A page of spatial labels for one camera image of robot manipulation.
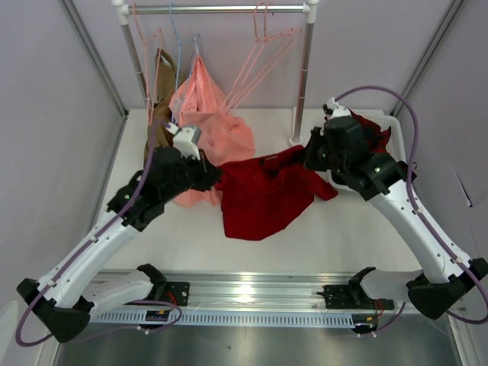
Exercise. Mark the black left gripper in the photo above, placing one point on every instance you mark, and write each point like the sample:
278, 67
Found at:
207, 173

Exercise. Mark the white plastic basket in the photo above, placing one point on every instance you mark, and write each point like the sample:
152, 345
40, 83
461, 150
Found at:
394, 147

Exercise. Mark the white slotted cable duct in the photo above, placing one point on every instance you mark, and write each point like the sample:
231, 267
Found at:
315, 319

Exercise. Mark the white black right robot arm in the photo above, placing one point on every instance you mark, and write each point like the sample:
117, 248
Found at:
447, 273

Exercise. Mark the silver clothes rack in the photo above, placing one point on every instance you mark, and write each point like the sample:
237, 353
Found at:
308, 8

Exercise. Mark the brown garment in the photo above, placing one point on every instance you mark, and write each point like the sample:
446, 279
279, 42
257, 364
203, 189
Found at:
162, 114

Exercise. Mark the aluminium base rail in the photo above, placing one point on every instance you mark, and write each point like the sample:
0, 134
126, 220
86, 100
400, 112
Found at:
251, 293

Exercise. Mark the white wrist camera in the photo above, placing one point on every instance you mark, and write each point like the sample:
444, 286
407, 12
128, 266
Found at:
185, 139
332, 109

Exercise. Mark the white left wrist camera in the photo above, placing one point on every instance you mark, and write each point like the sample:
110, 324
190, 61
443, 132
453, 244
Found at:
185, 139

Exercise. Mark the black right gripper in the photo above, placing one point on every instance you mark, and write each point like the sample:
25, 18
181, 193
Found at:
310, 159

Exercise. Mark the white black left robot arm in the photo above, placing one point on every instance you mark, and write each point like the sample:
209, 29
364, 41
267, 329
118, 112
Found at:
128, 213

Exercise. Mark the salmon pink garment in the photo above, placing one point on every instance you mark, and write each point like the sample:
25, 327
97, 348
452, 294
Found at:
199, 101

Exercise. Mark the blue wire hanger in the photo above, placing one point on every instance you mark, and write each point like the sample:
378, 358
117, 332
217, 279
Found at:
196, 42
176, 57

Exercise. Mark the red skirt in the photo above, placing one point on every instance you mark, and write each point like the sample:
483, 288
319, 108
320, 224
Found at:
262, 196

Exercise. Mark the red black plaid garment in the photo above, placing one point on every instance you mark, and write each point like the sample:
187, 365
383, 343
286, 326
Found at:
377, 139

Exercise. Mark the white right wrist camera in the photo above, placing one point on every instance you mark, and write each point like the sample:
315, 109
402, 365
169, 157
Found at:
332, 109

